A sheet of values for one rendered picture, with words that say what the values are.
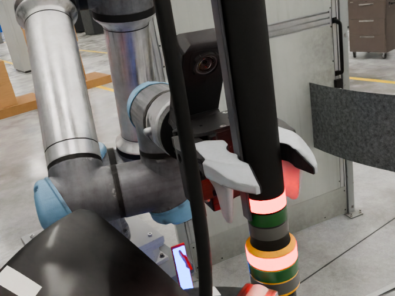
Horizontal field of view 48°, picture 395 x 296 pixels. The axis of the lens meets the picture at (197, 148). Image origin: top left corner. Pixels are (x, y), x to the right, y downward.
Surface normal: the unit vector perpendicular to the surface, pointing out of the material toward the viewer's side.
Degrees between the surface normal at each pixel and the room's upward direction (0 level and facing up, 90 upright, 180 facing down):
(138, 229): 3
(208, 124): 1
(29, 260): 38
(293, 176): 94
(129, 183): 55
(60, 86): 49
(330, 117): 90
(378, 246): 0
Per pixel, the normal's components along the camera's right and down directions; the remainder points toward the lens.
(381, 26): -0.78, 0.34
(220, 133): 0.37, 0.27
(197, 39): 0.09, -0.66
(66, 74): 0.51, -0.43
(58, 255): 0.44, -0.74
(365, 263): -0.16, -0.92
